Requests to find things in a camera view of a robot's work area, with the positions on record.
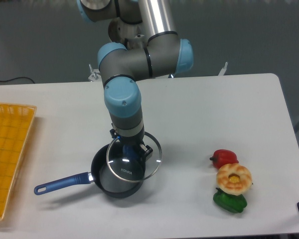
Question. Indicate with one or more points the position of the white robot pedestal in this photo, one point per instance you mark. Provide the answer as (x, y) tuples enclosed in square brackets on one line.
[(132, 36)]

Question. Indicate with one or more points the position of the yellow plastic basket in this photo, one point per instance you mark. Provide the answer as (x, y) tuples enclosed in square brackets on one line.
[(15, 124)]

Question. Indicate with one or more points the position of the dark blue saucepan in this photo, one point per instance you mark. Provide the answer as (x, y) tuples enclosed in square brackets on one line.
[(99, 174)]

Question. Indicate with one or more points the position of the red toy bell pepper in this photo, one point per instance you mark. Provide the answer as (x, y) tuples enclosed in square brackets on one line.
[(223, 156)]

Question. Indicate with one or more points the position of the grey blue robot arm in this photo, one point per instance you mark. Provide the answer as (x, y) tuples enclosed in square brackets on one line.
[(161, 52)]

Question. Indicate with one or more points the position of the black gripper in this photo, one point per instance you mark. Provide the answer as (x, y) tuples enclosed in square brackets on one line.
[(145, 151)]

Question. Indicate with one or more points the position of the glass lid blue knob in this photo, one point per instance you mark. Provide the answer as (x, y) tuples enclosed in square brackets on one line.
[(124, 160)]

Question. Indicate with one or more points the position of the green toy bell pepper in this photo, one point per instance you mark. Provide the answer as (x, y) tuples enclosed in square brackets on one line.
[(231, 203)]

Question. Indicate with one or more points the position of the right white table bracket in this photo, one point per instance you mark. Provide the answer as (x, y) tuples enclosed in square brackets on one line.
[(223, 69)]

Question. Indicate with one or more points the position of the left white table bracket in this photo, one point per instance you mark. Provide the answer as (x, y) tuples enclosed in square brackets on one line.
[(94, 74)]

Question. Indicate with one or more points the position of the white table bracket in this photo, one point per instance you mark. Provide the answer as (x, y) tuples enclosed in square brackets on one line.
[(94, 74), (223, 69)]

